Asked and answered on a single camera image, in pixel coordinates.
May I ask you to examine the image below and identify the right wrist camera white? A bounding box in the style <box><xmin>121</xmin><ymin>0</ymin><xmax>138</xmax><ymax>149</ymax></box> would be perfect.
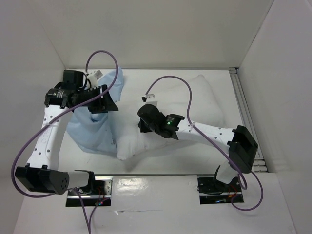
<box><xmin>141</xmin><ymin>94</ymin><xmax>158</xmax><ymax>107</ymax></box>

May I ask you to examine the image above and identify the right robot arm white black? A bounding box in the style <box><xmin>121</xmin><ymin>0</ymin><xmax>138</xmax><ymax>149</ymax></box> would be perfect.
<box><xmin>137</xmin><ymin>104</ymin><xmax>258</xmax><ymax>191</ymax></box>

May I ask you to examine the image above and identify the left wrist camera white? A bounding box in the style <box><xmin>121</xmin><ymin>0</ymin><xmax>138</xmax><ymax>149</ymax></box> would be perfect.
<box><xmin>86</xmin><ymin>70</ymin><xmax>103</xmax><ymax>89</ymax></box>

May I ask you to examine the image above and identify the aluminium rail frame right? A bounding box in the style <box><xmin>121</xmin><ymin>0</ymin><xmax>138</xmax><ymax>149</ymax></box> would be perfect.
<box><xmin>229</xmin><ymin>68</ymin><xmax>269</xmax><ymax>173</ymax></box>

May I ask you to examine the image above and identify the white pillow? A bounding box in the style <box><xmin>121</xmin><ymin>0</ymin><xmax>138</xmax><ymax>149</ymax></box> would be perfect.
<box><xmin>112</xmin><ymin>75</ymin><xmax>225</xmax><ymax>160</ymax></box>

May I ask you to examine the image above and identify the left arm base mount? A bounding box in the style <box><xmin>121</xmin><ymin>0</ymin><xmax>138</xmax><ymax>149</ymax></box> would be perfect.
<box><xmin>65</xmin><ymin>175</ymin><xmax>113</xmax><ymax>207</ymax></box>

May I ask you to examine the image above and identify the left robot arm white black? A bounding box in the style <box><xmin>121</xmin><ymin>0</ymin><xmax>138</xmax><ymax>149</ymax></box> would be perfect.
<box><xmin>11</xmin><ymin>68</ymin><xmax>124</xmax><ymax>198</ymax></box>

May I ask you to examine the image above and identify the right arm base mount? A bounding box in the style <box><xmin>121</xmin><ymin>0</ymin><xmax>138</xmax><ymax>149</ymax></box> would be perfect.
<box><xmin>197</xmin><ymin>176</ymin><xmax>244</xmax><ymax>205</ymax></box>

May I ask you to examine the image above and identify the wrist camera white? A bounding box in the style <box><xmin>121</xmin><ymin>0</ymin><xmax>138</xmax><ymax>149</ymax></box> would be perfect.
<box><xmin>86</xmin><ymin>70</ymin><xmax>103</xmax><ymax>89</ymax></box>
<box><xmin>141</xmin><ymin>94</ymin><xmax>158</xmax><ymax>107</ymax></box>

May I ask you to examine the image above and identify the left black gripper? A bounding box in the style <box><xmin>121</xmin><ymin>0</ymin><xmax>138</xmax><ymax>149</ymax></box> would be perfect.
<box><xmin>77</xmin><ymin>84</ymin><xmax>118</xmax><ymax>114</ymax></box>

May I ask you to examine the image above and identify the light blue pillowcase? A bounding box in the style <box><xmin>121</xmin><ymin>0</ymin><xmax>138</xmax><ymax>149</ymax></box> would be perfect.
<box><xmin>66</xmin><ymin>67</ymin><xmax>124</xmax><ymax>155</ymax></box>

